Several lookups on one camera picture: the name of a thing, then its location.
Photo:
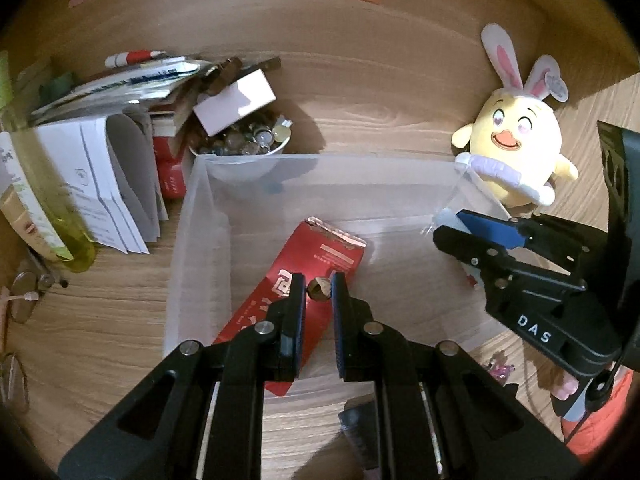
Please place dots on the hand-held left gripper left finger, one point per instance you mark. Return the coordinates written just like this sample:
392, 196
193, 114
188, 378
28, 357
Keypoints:
292, 330

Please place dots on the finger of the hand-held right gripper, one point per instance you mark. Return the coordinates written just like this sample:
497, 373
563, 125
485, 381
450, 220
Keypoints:
470, 250
492, 227

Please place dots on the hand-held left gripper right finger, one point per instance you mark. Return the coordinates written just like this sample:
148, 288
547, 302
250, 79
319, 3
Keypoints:
342, 330

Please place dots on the clear plastic storage bin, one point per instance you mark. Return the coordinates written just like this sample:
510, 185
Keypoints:
210, 260

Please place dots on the person's right hand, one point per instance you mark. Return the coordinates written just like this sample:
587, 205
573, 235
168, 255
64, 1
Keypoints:
564, 389

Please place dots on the red cardboard box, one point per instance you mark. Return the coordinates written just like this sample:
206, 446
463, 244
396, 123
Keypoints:
295, 260

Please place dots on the small pink trinket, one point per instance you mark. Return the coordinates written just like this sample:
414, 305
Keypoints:
501, 366

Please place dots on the yellow plush chick bunny ears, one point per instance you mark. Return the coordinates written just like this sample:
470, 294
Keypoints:
515, 140

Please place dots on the white bowl of beads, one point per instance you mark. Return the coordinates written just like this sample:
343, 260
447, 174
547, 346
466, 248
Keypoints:
245, 145

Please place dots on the folded white papers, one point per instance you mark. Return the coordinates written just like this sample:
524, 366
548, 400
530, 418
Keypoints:
110, 180

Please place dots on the small white box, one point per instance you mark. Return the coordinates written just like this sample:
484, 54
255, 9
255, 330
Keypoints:
235, 100

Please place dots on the stack of brown books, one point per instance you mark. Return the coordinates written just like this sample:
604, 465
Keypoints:
172, 122

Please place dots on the brown wooden clip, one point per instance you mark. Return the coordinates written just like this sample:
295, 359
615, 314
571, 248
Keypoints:
225, 75

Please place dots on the yellow-green bottle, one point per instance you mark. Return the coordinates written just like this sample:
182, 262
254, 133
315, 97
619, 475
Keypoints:
45, 195

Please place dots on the stack of booklets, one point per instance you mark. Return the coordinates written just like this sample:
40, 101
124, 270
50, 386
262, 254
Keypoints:
130, 85

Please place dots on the red and white pen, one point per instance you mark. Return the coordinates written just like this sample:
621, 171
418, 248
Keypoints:
132, 58

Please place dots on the small dark green item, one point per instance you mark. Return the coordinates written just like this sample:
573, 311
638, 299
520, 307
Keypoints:
57, 86

